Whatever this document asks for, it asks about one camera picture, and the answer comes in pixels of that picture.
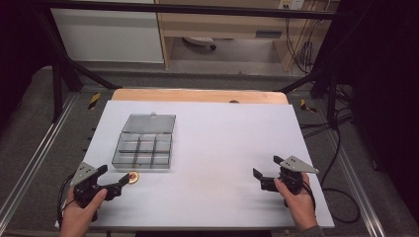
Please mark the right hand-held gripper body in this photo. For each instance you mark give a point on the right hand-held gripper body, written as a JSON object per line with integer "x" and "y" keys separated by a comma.
{"x": 291, "y": 179}

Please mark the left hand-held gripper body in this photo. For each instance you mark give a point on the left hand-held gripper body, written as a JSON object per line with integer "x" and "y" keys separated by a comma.
{"x": 86, "y": 192}

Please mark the round gold coin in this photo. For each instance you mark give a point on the round gold coin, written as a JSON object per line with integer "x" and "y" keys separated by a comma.
{"x": 134, "y": 177}

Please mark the clear plastic compartment box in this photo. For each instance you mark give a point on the clear plastic compartment box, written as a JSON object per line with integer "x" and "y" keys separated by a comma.
{"x": 145, "y": 148}

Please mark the person's left hand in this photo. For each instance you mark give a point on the person's left hand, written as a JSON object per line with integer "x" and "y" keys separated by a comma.
{"x": 77, "y": 217}

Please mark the person's right hand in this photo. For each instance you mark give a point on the person's right hand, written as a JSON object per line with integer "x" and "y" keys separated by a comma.
{"x": 303, "y": 207}

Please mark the white table board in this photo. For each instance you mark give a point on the white table board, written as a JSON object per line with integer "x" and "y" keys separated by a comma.
{"x": 214, "y": 184}

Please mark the yellow black striped tape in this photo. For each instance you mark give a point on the yellow black striped tape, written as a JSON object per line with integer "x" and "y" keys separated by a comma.
{"x": 94, "y": 101}
{"x": 307, "y": 106}

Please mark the wooden table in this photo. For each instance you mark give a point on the wooden table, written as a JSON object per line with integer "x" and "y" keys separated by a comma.
{"x": 197, "y": 95}

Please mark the white cabinet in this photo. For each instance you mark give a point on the white cabinet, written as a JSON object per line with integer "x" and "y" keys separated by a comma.
{"x": 108, "y": 36}

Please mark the white chair base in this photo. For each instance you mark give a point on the white chair base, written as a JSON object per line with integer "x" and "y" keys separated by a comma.
{"x": 199, "y": 40}

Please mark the aluminium rail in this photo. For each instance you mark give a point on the aluminium rail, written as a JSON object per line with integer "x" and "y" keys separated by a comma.
{"x": 357, "y": 184}
{"x": 36, "y": 154}

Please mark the black metal frame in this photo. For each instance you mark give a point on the black metal frame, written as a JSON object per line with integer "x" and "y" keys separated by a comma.
{"x": 62, "y": 70}

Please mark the white wall socket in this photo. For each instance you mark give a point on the white wall socket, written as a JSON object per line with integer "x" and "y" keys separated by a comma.
{"x": 291, "y": 4}

